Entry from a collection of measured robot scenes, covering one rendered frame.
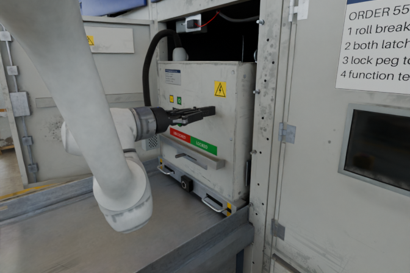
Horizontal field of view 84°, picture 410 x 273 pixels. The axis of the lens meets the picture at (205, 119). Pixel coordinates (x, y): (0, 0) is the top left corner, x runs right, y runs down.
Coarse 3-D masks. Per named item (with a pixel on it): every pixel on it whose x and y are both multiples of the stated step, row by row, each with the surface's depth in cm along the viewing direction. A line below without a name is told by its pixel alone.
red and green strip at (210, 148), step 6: (174, 132) 101; (180, 132) 98; (180, 138) 98; (186, 138) 95; (192, 138) 91; (198, 144) 88; (204, 144) 85; (210, 144) 83; (204, 150) 86; (210, 150) 83; (216, 150) 81
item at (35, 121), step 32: (0, 32) 87; (96, 32) 99; (128, 32) 104; (0, 64) 89; (32, 64) 95; (96, 64) 104; (128, 64) 110; (32, 96) 97; (128, 96) 111; (32, 128) 100; (32, 160) 101; (64, 160) 108
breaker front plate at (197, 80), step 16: (160, 64) 101; (176, 64) 92; (192, 64) 83; (208, 64) 77; (224, 64) 71; (160, 80) 104; (192, 80) 85; (208, 80) 78; (224, 80) 72; (160, 96) 106; (176, 96) 95; (192, 96) 87; (208, 96) 79; (224, 112) 74; (176, 128) 99; (192, 128) 90; (208, 128) 82; (224, 128) 76; (192, 144) 92; (224, 144) 77; (176, 160) 104; (192, 160) 93; (208, 176) 87; (224, 176) 80; (224, 192) 81
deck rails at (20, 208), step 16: (48, 192) 88; (64, 192) 91; (80, 192) 95; (16, 208) 82; (32, 208) 85; (48, 208) 87; (0, 224) 78; (224, 224) 72; (240, 224) 77; (192, 240) 64; (208, 240) 68; (176, 256) 61; (192, 256) 65; (144, 272) 55; (160, 272) 58
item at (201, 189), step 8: (168, 168) 109; (176, 168) 103; (176, 176) 104; (192, 176) 96; (200, 184) 90; (200, 192) 91; (208, 192) 86; (216, 192) 84; (208, 200) 87; (216, 200) 84; (240, 200) 79; (232, 208) 77; (240, 208) 77
